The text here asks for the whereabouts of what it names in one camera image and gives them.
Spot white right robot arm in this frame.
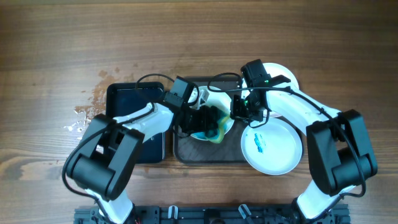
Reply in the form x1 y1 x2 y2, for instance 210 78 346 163
231 75 377 223

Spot white plate blue stain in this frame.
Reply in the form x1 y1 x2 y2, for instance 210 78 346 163
188 86 234 143

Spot dark brown serving tray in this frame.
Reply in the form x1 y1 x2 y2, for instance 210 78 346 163
174 76 248 166

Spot green yellow sponge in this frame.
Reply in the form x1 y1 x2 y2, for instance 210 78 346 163
203 106 229 144

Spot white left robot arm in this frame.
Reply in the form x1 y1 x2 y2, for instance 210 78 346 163
62 103 220 223

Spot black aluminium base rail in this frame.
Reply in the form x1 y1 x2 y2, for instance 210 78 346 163
73 204 351 224

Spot black water tray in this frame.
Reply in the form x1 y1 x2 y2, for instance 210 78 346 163
106 82 165 164

